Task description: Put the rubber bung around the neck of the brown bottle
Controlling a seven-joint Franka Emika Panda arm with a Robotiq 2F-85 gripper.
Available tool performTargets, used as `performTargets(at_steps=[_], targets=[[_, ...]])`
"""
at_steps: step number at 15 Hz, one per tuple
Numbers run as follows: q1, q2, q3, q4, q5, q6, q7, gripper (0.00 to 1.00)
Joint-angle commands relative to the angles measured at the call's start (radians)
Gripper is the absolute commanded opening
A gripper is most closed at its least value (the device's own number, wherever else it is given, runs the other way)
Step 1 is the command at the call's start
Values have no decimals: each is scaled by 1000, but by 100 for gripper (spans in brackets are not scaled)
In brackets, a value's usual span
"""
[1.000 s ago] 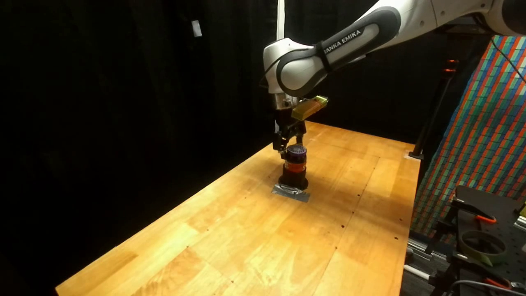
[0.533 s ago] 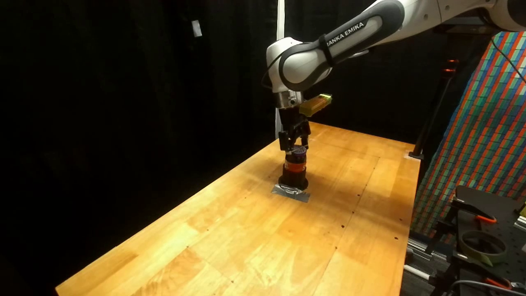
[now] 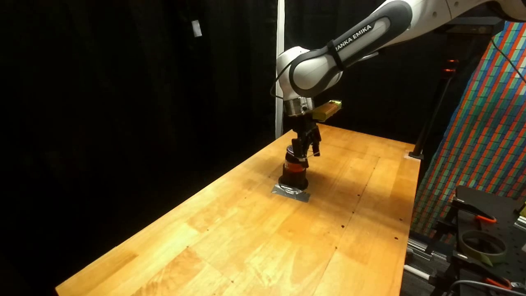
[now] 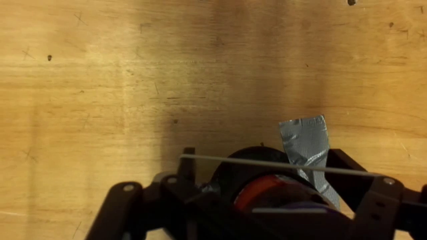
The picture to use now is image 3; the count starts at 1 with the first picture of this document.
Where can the black curtain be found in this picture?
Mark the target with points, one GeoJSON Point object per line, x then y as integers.
{"type": "Point", "coordinates": [109, 109]}

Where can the grey tape roll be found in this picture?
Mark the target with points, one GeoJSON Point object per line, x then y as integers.
{"type": "Point", "coordinates": [484, 245]}

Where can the tan wrist camera block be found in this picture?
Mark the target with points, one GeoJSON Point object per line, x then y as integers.
{"type": "Point", "coordinates": [328, 109]}

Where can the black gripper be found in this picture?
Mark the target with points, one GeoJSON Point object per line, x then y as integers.
{"type": "Point", "coordinates": [305, 128]}

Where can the white vertical pole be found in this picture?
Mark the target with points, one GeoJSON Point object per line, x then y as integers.
{"type": "Point", "coordinates": [280, 33]}

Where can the small white tag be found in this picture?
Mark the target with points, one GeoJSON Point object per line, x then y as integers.
{"type": "Point", "coordinates": [196, 28]}

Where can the colourful patterned board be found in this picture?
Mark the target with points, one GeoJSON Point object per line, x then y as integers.
{"type": "Point", "coordinates": [482, 137]}

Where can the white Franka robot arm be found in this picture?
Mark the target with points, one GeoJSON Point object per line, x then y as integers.
{"type": "Point", "coordinates": [351, 38]}

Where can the black tripod stand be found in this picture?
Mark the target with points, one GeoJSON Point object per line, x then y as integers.
{"type": "Point", "coordinates": [433, 109]}

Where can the black mounting plate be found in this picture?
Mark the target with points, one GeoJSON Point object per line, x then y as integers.
{"type": "Point", "coordinates": [494, 199]}

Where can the aluminium rail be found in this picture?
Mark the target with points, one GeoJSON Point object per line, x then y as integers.
{"type": "Point", "coordinates": [428, 257]}

